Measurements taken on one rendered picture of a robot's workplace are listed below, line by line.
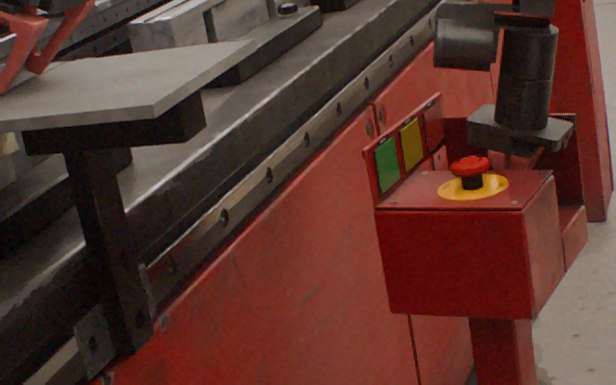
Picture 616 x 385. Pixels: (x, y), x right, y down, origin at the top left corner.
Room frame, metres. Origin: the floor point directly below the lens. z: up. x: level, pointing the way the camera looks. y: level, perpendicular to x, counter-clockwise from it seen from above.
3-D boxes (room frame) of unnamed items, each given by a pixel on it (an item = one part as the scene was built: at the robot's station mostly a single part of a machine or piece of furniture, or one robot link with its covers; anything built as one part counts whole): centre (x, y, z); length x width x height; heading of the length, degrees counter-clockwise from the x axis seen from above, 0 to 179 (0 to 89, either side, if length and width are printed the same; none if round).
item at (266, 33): (1.47, 0.02, 0.89); 0.30 x 0.05 x 0.03; 157
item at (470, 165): (1.09, -0.16, 0.79); 0.04 x 0.04 x 0.04
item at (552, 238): (1.14, -0.18, 0.75); 0.20 x 0.16 x 0.18; 148
